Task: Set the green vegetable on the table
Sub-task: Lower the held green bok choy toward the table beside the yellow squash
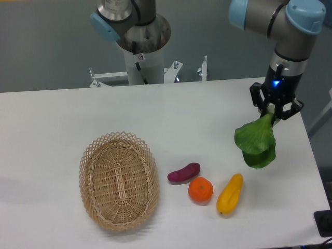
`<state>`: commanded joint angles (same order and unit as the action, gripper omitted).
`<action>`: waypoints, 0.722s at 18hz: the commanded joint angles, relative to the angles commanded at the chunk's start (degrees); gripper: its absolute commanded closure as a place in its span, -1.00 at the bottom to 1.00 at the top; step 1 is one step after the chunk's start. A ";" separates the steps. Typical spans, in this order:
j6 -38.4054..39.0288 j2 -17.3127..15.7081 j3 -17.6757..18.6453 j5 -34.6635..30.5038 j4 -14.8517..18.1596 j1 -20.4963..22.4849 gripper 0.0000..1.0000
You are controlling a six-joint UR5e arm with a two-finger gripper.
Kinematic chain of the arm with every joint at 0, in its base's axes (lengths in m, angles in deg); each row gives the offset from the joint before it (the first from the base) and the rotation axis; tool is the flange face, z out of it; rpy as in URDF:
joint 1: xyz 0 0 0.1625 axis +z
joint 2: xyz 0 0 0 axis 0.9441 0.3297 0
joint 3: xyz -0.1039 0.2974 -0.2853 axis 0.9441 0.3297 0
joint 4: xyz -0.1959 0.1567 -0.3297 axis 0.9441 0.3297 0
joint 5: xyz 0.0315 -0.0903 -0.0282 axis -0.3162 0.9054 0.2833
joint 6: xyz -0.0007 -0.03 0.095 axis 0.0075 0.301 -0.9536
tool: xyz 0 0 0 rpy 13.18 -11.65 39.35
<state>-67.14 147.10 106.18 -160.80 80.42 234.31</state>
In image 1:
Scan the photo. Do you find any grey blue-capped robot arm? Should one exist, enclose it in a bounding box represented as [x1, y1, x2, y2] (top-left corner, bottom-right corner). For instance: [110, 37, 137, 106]
[90, 1, 326, 123]

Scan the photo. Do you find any orange tangerine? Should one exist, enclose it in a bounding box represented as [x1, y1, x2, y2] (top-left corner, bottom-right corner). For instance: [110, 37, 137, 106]
[188, 177, 214, 202]

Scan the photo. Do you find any green leafy vegetable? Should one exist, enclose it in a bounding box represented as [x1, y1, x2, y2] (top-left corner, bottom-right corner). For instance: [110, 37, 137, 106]
[234, 114, 276, 169]

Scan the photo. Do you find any white table leg frame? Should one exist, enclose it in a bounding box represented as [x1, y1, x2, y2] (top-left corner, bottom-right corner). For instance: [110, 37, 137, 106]
[307, 89, 331, 139]

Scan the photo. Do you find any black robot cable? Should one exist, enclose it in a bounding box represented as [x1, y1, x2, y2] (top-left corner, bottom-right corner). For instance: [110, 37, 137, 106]
[131, 41, 149, 85]

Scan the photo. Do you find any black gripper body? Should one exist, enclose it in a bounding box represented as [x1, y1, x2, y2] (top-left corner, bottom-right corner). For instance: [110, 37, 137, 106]
[261, 67, 302, 105]

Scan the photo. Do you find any purple sweet potato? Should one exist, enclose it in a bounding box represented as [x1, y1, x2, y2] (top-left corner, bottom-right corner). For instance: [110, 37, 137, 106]
[167, 162, 201, 183]

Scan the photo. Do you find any white metal mounting frame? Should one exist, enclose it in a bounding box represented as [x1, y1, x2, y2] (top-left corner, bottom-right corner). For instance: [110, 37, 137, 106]
[88, 55, 210, 88]

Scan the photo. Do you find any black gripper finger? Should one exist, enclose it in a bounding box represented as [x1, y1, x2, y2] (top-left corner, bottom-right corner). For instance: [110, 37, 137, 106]
[272, 100, 304, 126]
[250, 82, 270, 117]

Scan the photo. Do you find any yellow papaya fruit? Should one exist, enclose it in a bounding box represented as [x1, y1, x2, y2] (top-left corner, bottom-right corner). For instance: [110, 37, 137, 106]
[216, 173, 243, 215]

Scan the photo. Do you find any woven wicker basket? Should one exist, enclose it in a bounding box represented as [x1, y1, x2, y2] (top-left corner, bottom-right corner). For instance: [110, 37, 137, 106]
[79, 131, 160, 232]

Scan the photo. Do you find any black device at table edge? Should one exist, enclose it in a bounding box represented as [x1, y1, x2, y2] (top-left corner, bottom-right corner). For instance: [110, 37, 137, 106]
[313, 210, 331, 238]

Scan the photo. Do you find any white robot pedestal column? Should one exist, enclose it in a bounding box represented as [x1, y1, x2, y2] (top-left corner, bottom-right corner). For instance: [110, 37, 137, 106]
[123, 50, 164, 86]

